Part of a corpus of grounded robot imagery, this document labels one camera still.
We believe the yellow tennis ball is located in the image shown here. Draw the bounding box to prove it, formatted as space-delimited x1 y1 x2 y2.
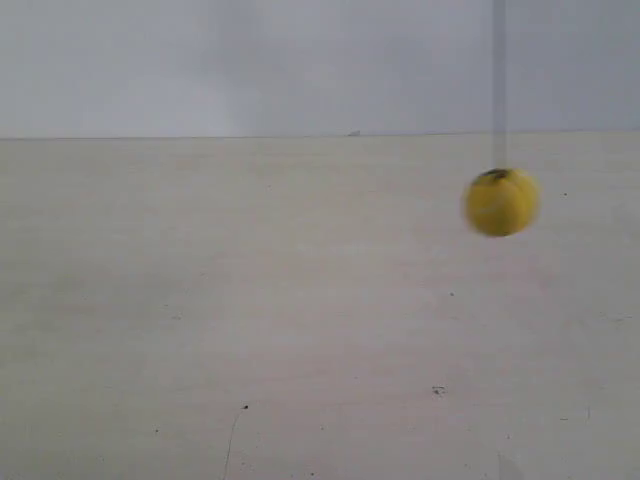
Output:
461 168 540 237

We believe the thin black hanging string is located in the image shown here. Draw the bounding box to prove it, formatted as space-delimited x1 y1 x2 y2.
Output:
491 0 508 171

